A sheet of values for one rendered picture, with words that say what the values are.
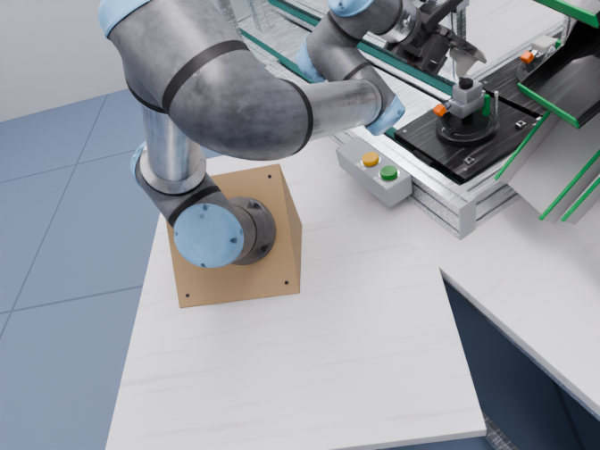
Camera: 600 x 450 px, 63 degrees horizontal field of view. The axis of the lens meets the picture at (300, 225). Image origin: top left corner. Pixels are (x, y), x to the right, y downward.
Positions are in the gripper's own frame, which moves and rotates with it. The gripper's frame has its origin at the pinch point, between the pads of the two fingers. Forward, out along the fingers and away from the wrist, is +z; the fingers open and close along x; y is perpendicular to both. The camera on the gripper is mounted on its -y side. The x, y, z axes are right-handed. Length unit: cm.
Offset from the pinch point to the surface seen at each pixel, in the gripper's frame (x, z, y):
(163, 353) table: -2, -37, 82
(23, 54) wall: -358, -23, 121
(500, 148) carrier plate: 10.4, 13.3, 14.2
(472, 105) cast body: 2.2, 8.0, 9.0
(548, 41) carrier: -8.8, 36.7, -12.8
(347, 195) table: -12.5, 2.1, 41.6
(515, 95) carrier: -0.8, 24.6, 2.6
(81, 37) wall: -335, 8, 90
